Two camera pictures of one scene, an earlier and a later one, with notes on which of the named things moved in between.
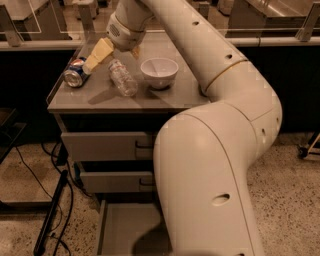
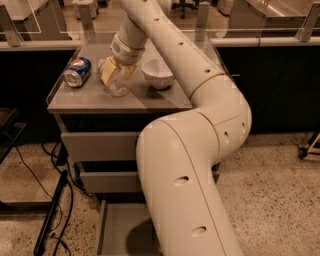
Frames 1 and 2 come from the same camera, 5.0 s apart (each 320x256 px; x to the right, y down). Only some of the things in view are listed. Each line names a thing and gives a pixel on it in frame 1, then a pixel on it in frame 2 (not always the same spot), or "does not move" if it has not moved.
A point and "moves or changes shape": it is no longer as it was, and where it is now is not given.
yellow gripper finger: x=136 y=51 -> x=132 y=68
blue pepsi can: x=75 y=75 does not move
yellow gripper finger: x=103 y=48 -> x=108 y=71
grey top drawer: x=109 y=146 does not move
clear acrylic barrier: x=77 y=23 does not move
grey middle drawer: x=116 y=181 does not move
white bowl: x=159 y=72 does not move
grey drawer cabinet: x=110 y=120 does not move
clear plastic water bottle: x=125 y=82 moves or changes shape
